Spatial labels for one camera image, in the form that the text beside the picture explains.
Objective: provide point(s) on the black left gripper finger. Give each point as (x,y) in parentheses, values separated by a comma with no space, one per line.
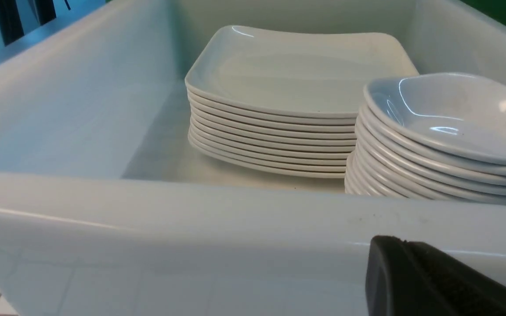
(411,278)

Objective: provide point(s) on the large white plastic tub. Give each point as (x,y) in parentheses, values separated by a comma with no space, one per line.
(106,210)

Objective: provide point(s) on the stack of white square plates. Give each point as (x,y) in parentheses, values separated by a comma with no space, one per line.
(284,102)

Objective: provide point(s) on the stack of white bowls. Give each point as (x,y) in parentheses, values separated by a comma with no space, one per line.
(438,136)

